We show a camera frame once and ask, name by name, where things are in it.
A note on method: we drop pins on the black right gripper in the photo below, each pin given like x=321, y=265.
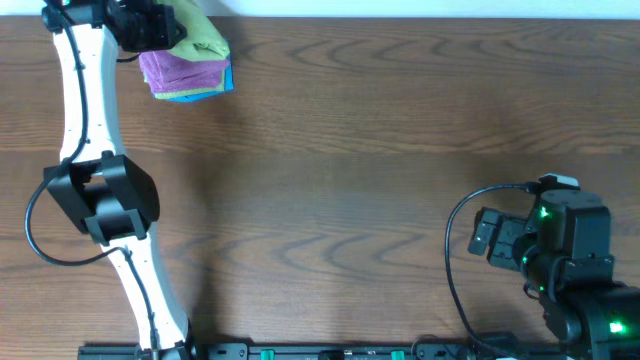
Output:
x=503, y=227

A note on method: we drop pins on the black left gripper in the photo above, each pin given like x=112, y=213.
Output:
x=164, y=21

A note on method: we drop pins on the green microfiber cloth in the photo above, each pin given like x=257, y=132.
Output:
x=203, y=41

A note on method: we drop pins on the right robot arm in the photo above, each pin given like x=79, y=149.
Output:
x=590, y=322

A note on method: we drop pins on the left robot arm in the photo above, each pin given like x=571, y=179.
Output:
x=106, y=195

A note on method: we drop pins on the purple folded cloth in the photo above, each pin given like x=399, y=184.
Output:
x=166, y=73

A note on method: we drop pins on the light green folded cloth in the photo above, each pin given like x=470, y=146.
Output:
x=186, y=87

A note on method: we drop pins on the blue folded cloth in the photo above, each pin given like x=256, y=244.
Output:
x=227, y=80

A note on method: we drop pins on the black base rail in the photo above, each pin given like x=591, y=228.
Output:
x=242, y=351

